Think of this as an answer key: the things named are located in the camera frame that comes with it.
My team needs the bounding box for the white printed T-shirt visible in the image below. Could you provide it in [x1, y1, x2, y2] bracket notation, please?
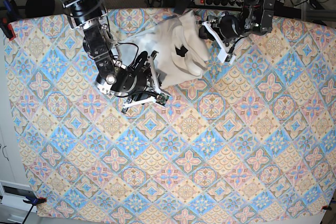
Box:
[120, 10, 211, 89]

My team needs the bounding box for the black round stool base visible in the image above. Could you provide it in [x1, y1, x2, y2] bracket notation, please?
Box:
[25, 0, 56, 18]

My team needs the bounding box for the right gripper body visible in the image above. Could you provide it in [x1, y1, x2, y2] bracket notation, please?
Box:
[125, 50, 162, 95]

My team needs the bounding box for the black orange clamp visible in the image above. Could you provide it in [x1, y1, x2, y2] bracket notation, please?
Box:
[22, 196, 47, 224]
[322, 206, 332, 211]

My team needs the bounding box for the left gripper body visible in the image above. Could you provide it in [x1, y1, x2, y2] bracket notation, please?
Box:
[197, 15, 223, 41]

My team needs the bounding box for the patterned pastel tablecloth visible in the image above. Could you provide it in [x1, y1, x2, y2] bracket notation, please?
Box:
[4, 15, 335, 223]

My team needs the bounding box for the white cabinet with handle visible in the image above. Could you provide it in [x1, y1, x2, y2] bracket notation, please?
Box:
[0, 35, 35, 222]

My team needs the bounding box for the black power strip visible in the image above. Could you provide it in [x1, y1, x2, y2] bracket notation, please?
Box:
[194, 0, 244, 8]

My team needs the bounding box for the black orange clamp left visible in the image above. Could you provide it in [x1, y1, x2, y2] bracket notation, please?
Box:
[22, 196, 47, 224]

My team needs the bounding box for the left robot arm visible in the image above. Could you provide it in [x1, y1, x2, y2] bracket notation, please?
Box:
[206, 0, 276, 45]

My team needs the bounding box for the black orange clamp right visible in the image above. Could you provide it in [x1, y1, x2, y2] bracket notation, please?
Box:
[322, 206, 332, 211]

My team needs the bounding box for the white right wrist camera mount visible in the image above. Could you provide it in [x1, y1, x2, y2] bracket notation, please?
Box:
[121, 70, 171, 114]

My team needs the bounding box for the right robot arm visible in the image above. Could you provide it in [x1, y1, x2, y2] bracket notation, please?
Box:
[61, 0, 195, 102]

